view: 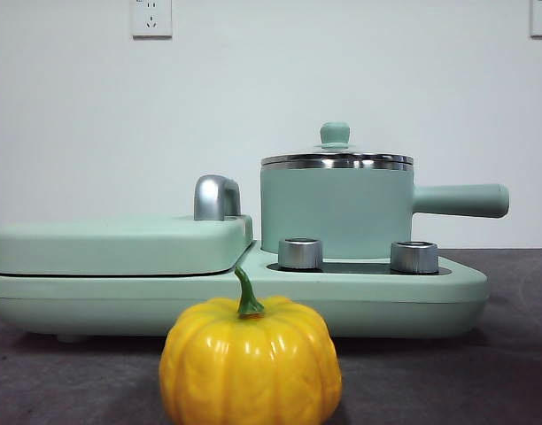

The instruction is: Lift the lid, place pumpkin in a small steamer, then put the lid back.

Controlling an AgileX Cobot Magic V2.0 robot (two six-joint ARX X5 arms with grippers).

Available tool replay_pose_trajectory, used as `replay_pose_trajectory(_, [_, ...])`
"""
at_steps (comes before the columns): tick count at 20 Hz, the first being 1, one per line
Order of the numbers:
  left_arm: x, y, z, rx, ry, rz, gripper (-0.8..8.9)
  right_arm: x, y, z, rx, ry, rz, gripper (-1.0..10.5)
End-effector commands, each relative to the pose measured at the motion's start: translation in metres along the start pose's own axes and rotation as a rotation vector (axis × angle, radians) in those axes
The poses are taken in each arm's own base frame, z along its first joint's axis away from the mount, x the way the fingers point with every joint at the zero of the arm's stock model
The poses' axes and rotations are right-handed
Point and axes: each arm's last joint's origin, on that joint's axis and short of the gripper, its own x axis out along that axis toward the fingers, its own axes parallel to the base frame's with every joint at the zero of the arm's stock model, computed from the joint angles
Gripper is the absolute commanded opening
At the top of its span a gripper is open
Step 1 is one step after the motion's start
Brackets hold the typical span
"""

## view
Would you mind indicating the glass lid with green knob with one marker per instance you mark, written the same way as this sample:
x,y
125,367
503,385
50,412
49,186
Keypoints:
x,y
335,133

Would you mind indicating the yellow plastic pumpkin green stem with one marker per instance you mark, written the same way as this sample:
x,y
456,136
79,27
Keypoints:
x,y
249,363

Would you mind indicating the silver control knob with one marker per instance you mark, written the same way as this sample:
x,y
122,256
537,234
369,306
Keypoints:
x,y
414,257
299,254

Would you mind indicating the mint green breakfast machine base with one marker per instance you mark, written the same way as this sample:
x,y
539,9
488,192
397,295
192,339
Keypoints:
x,y
386,301

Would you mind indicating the mint green griddle cover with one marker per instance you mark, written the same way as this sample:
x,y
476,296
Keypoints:
x,y
120,248

